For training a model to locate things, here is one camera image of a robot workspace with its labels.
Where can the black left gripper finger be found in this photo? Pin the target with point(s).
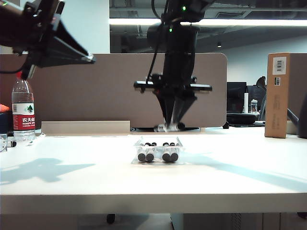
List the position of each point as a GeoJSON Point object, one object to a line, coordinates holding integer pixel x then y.
{"type": "Point", "coordinates": [60, 60]}
{"type": "Point", "coordinates": [64, 40]}

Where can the black caster wheel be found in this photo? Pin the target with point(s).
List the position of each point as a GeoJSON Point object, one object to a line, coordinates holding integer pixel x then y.
{"type": "Point", "coordinates": [110, 218]}

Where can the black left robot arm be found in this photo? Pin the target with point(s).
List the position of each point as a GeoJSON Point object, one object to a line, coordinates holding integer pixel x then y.
{"type": "Point", "coordinates": [10, 28]}

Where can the tall brown cardboard box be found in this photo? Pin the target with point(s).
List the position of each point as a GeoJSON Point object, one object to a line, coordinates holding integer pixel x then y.
{"type": "Point", "coordinates": [275, 100]}

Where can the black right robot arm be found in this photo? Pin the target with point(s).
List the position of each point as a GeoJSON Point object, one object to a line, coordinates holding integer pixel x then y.
{"type": "Point", "coordinates": [182, 38]}

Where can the black bag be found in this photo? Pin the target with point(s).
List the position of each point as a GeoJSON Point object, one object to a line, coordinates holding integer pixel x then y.
{"type": "Point", "coordinates": [4, 123]}

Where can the ceiling light strip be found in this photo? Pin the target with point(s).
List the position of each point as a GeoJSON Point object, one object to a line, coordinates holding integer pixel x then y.
{"type": "Point", "coordinates": [239, 22]}

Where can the black round cushion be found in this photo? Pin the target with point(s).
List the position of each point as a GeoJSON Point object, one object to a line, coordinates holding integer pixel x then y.
{"type": "Point", "coordinates": [239, 118]}

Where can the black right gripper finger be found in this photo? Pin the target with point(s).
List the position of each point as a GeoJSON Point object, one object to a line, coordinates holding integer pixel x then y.
{"type": "Point", "coordinates": [168, 105]}
{"type": "Point", "coordinates": [183, 105]}

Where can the small glass jar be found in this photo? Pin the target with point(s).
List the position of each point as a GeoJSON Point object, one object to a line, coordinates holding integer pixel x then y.
{"type": "Point", "coordinates": [254, 106]}

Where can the orange cloth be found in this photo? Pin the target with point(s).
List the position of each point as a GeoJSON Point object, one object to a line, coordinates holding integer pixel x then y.
{"type": "Point", "coordinates": [3, 107]}

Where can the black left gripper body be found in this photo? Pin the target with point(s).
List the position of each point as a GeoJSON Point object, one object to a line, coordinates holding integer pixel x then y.
{"type": "Point", "coordinates": [42, 31]}

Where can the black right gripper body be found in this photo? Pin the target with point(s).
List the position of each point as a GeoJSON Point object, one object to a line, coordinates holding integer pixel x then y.
{"type": "Point", "coordinates": [178, 72]}

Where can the brown desk divider panel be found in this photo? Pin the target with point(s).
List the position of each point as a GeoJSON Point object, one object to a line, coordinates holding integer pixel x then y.
{"type": "Point", "coordinates": [108, 95]}

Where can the brown neighbouring divider panel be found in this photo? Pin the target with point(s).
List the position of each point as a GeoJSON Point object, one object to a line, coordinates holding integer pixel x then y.
{"type": "Point", "coordinates": [297, 79]}

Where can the water bottle red label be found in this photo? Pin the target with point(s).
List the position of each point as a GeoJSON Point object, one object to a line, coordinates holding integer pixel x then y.
{"type": "Point", "coordinates": [23, 107]}

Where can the black computer monitor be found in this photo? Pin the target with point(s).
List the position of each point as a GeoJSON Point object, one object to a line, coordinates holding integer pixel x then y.
{"type": "Point", "coordinates": [236, 95]}

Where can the black office chair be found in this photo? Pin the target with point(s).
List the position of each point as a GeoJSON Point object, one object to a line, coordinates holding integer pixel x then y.
{"type": "Point", "coordinates": [261, 83]}

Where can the black white whiteboard marker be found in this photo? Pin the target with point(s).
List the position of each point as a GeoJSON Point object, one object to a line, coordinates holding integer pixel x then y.
{"type": "Point", "coordinates": [141, 157]}
{"type": "Point", "coordinates": [174, 157]}
{"type": "Point", "coordinates": [181, 125]}
{"type": "Point", "coordinates": [149, 157]}
{"type": "Point", "coordinates": [166, 157]}

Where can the white cylinder bottle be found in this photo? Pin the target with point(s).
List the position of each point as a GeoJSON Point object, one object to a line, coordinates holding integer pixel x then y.
{"type": "Point", "coordinates": [246, 103]}

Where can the clear plastic packaging box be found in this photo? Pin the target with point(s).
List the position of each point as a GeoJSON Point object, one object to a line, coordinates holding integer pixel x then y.
{"type": "Point", "coordinates": [158, 153]}

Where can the green white pen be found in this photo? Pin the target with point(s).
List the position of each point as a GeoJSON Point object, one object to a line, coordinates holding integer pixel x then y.
{"type": "Point", "coordinates": [33, 140]}

